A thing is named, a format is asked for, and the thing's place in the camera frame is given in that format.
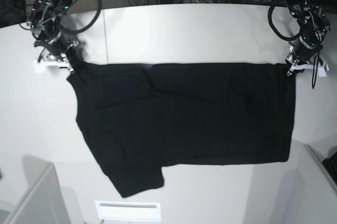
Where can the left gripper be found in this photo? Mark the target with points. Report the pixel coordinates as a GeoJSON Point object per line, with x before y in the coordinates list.
{"type": "Point", "coordinates": [299, 57]}

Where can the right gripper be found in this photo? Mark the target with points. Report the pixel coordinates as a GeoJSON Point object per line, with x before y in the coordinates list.
{"type": "Point", "coordinates": [61, 49]}

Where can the black T-shirt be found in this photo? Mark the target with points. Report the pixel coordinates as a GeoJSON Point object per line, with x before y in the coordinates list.
{"type": "Point", "coordinates": [139, 118]}

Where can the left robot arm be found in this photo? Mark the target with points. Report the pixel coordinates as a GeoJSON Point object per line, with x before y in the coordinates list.
{"type": "Point", "coordinates": [312, 20]}

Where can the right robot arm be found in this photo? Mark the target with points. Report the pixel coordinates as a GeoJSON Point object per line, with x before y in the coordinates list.
{"type": "Point", "coordinates": [44, 19]}

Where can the black keyboard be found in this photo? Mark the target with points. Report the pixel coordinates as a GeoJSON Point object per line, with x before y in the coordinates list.
{"type": "Point", "coordinates": [331, 165]}

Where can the white right partition panel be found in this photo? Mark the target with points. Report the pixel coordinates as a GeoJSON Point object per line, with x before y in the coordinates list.
{"type": "Point", "coordinates": [306, 194]}

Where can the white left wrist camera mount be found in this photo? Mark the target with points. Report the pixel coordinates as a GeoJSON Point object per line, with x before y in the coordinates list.
{"type": "Point", "coordinates": [321, 69]}

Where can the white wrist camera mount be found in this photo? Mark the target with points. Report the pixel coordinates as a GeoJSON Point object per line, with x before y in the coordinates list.
{"type": "Point", "coordinates": [42, 66]}
{"type": "Point", "coordinates": [321, 69]}

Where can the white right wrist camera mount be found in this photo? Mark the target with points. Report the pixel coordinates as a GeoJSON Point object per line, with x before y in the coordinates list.
{"type": "Point", "coordinates": [42, 66]}

